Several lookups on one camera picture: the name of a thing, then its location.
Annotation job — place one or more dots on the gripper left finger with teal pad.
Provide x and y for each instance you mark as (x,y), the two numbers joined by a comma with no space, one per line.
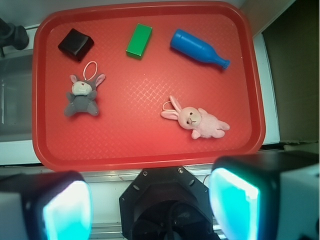
(45,206)

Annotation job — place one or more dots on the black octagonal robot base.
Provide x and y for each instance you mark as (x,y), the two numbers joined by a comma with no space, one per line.
(167,203)

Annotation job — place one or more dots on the brown cardboard box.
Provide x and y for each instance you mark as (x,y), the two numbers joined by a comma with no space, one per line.
(293,47)

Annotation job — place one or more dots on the blue plastic bottle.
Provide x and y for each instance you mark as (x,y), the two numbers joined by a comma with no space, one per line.
(197,49)

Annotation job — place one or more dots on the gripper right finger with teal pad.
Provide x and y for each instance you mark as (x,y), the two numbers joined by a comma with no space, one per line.
(272,195)

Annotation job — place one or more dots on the black clamp knob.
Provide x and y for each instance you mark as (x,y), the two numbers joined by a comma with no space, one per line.
(12,35)

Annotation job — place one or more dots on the red plastic tray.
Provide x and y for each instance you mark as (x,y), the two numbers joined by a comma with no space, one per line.
(129,132)

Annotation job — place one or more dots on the pink plush bunny keychain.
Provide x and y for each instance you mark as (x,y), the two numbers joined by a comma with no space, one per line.
(201,123)

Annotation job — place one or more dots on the dark brown square block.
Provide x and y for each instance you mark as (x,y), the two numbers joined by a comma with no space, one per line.
(76,45)

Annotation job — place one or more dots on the grey plush bunny keychain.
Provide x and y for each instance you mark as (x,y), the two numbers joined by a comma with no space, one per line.
(82,98)

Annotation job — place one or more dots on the green rectangular block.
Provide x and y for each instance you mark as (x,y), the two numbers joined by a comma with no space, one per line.
(139,41)

